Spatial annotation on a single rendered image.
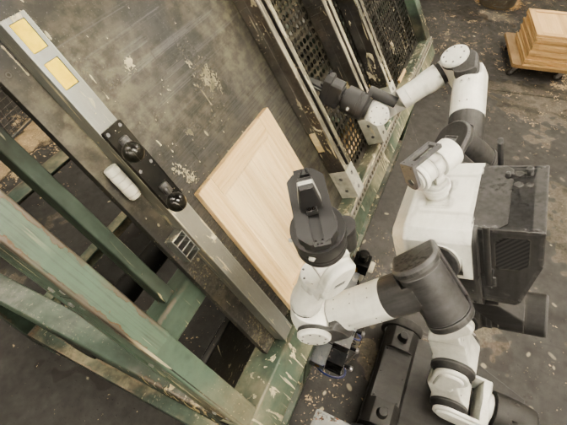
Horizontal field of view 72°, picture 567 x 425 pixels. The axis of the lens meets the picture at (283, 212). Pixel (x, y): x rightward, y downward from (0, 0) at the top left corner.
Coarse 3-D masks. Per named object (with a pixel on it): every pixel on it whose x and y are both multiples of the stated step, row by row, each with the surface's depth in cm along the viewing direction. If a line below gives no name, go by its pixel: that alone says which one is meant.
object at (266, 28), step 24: (240, 0) 106; (264, 0) 108; (264, 24) 109; (264, 48) 114; (288, 48) 115; (288, 72) 117; (288, 96) 123; (312, 96) 124; (312, 120) 126; (336, 144) 134; (336, 168) 137; (360, 192) 144
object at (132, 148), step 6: (120, 138) 75; (126, 138) 75; (126, 144) 66; (132, 144) 66; (138, 144) 67; (126, 150) 66; (132, 150) 66; (138, 150) 66; (126, 156) 66; (132, 156) 66; (138, 156) 66; (132, 162) 67
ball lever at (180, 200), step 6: (162, 186) 81; (168, 186) 82; (168, 192) 78; (174, 192) 73; (180, 192) 73; (168, 198) 72; (174, 198) 72; (180, 198) 72; (168, 204) 72; (174, 204) 72; (180, 204) 72; (174, 210) 73; (180, 210) 73
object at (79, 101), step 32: (0, 32) 63; (32, 64) 66; (64, 64) 69; (64, 96) 69; (96, 96) 73; (96, 128) 73; (192, 224) 89; (224, 256) 95; (256, 288) 104; (288, 320) 113
